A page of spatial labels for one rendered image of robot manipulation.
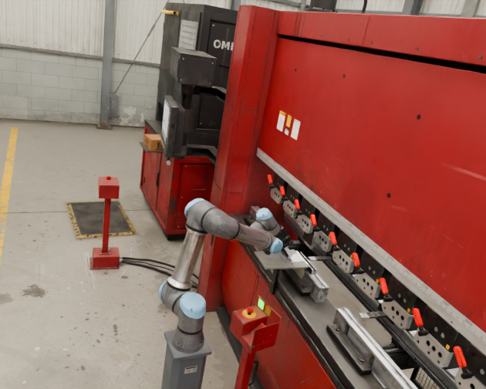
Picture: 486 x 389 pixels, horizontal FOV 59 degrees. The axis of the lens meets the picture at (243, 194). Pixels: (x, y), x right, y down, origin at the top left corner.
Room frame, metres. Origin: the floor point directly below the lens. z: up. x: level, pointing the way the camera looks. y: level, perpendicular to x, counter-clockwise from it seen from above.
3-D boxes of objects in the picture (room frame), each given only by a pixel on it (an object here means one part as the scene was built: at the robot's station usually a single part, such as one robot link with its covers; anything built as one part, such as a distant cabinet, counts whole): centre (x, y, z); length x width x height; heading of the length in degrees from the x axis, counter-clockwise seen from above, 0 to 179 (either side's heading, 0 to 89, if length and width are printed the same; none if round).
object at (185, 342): (1.60, 0.13, 0.82); 0.15 x 0.15 x 0.10
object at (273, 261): (2.13, -0.27, 1.00); 0.26 x 0.18 x 0.01; 113
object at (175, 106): (3.08, 0.59, 1.42); 0.45 x 0.12 x 0.36; 19
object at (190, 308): (1.61, 0.14, 0.94); 0.13 x 0.12 x 0.14; 45
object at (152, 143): (3.92, 0.90, 1.04); 0.30 x 0.26 x 0.12; 28
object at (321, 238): (2.03, -0.48, 1.26); 0.15 x 0.09 x 0.17; 23
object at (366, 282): (1.66, -0.63, 1.26); 0.15 x 0.09 x 0.17; 23
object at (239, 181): (3.16, -0.19, 1.15); 0.85 x 0.25 x 2.30; 113
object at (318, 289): (2.14, -0.43, 0.92); 0.39 x 0.06 x 0.10; 23
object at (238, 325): (1.85, -0.18, 0.75); 0.20 x 0.16 x 0.18; 37
